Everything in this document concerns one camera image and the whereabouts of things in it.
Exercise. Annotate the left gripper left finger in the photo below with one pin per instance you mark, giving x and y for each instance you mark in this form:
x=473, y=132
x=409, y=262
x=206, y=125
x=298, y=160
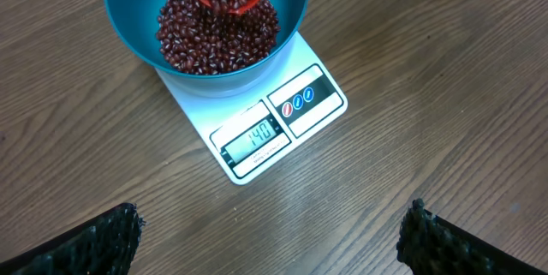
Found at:
x=106, y=244

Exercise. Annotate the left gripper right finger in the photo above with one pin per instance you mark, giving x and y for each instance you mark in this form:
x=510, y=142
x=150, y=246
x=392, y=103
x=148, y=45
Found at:
x=430, y=245

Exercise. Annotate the white digital kitchen scale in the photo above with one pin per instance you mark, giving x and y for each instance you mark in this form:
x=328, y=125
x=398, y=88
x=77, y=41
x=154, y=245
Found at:
x=250, y=129

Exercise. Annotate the red beans in bowl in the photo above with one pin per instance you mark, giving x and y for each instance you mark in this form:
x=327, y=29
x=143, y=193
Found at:
x=196, y=41

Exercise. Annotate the blue bowl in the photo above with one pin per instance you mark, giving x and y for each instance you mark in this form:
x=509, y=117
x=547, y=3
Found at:
x=135, y=22

